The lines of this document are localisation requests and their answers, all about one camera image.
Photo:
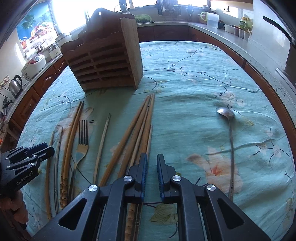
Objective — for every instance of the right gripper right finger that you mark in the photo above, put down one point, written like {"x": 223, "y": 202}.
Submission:
{"x": 204, "y": 212}

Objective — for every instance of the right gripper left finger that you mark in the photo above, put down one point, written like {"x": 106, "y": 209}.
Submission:
{"x": 99, "y": 213}

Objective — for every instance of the thin grey chopstick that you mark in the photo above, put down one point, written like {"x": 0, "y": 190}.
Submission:
{"x": 100, "y": 150}

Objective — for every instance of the person's left hand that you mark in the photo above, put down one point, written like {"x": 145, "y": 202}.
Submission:
{"x": 17, "y": 205}

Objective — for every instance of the lower wooden cabinets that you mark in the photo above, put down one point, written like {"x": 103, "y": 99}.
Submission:
{"x": 257, "y": 64}

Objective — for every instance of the metal fork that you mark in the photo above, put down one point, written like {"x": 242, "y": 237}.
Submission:
{"x": 82, "y": 149}

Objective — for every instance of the electric kettle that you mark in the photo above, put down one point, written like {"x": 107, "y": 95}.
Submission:
{"x": 16, "y": 86}

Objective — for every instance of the white red rice cooker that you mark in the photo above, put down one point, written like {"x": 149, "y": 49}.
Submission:
{"x": 33, "y": 67}

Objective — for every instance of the long metal spoon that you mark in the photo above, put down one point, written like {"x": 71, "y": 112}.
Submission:
{"x": 230, "y": 117}

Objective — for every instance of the teal floral tablecloth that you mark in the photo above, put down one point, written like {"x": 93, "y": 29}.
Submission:
{"x": 190, "y": 81}

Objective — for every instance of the white pot cooker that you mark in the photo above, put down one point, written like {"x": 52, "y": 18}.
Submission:
{"x": 63, "y": 38}

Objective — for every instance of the tropical beach poster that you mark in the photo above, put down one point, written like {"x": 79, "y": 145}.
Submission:
{"x": 36, "y": 29}

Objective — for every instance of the wooden utensil holder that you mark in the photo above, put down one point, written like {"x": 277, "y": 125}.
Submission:
{"x": 106, "y": 53}

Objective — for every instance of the sink faucet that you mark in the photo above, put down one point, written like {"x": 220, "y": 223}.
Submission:
{"x": 121, "y": 8}

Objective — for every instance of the green colander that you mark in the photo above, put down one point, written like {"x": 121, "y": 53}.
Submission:
{"x": 143, "y": 18}

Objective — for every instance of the clear plastic pitcher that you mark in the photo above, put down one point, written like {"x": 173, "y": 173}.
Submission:
{"x": 211, "y": 19}

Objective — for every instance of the oil bottle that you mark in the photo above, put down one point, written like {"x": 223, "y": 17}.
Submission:
{"x": 246, "y": 24}

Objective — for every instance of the black wok pan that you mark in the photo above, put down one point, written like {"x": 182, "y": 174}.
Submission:
{"x": 279, "y": 27}

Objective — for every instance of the knife block rack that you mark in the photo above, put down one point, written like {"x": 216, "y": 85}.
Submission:
{"x": 166, "y": 7}

